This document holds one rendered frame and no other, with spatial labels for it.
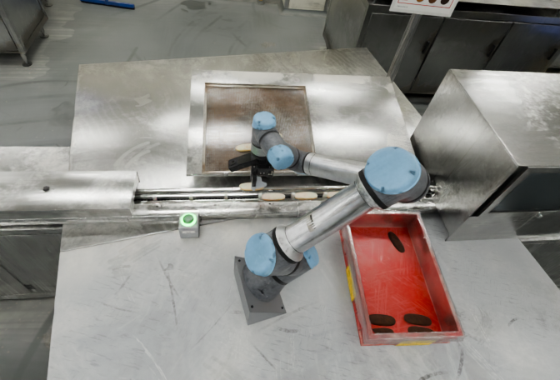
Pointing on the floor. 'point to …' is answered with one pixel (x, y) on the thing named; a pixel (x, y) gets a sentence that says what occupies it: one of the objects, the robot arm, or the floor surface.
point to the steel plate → (177, 126)
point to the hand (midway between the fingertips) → (252, 184)
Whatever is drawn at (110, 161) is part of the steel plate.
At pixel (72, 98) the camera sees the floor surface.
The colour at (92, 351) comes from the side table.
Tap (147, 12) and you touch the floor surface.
